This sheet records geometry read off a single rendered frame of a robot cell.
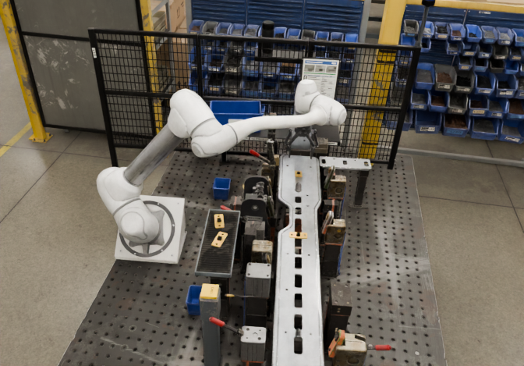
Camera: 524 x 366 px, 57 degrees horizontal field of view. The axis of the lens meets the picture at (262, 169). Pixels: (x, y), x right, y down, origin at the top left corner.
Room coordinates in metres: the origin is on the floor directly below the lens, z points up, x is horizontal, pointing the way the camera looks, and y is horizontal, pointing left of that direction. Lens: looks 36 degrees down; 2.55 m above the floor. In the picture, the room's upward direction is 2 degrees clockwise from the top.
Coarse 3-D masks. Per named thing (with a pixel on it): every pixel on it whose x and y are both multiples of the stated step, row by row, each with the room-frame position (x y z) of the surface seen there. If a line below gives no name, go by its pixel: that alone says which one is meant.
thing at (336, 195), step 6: (330, 180) 2.03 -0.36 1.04; (336, 180) 2.03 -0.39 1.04; (342, 180) 2.03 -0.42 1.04; (330, 186) 2.02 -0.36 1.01; (336, 186) 2.02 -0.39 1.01; (342, 186) 2.02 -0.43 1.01; (330, 192) 2.02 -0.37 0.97; (336, 192) 2.03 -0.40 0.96; (342, 192) 2.02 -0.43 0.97; (330, 198) 2.02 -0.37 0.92; (336, 198) 2.02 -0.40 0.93; (342, 198) 2.02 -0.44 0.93; (342, 204) 2.04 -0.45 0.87
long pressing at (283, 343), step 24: (288, 168) 2.18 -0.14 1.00; (312, 168) 2.19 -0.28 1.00; (288, 192) 1.96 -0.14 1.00; (312, 192) 1.97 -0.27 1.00; (312, 216) 1.78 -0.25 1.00; (288, 240) 1.61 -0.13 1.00; (312, 240) 1.62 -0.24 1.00; (288, 264) 1.46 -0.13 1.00; (312, 264) 1.47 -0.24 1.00; (288, 288) 1.33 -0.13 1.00; (312, 288) 1.34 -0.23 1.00; (288, 312) 1.21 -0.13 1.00; (312, 312) 1.22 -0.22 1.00; (288, 336) 1.10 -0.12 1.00; (312, 336) 1.11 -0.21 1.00; (288, 360) 1.00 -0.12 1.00; (312, 360) 1.01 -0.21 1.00
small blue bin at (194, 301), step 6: (192, 288) 1.50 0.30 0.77; (198, 288) 1.50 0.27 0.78; (192, 294) 1.50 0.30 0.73; (198, 294) 1.50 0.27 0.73; (186, 300) 1.42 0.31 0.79; (192, 300) 1.48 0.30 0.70; (198, 300) 1.49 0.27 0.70; (192, 306) 1.40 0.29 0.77; (198, 306) 1.40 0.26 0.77; (192, 312) 1.40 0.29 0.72; (198, 312) 1.40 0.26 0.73
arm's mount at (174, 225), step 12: (156, 204) 1.92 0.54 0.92; (168, 204) 1.92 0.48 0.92; (180, 204) 1.92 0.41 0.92; (168, 216) 1.88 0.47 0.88; (180, 216) 1.88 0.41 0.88; (168, 228) 1.83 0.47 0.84; (180, 228) 1.83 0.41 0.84; (120, 240) 1.79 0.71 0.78; (168, 240) 1.79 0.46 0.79; (180, 240) 1.82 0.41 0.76; (120, 252) 1.74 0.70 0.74; (132, 252) 1.74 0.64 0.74; (156, 252) 1.74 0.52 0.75; (168, 252) 1.74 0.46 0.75; (180, 252) 1.79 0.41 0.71
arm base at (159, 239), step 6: (156, 216) 1.86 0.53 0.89; (162, 216) 1.87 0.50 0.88; (162, 222) 1.84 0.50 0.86; (162, 228) 1.82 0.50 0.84; (162, 234) 1.80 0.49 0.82; (156, 240) 1.77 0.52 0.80; (162, 240) 1.78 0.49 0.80; (132, 246) 1.76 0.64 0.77; (144, 246) 1.74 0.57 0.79; (144, 252) 1.72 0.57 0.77
